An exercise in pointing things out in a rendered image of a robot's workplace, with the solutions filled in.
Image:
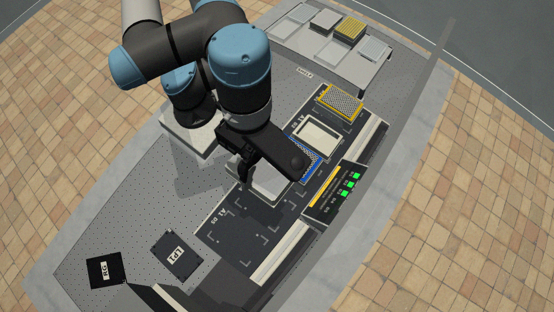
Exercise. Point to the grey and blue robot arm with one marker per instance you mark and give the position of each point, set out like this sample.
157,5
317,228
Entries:
214,44

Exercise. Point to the grey flat shelf table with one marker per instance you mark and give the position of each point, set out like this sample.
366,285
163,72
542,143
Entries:
354,68

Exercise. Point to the beige rectangular tray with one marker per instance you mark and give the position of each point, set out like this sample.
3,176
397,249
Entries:
317,137

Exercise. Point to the blue tip rack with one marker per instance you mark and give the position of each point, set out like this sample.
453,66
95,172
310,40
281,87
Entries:
311,173

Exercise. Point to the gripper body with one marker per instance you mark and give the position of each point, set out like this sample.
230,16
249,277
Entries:
229,138

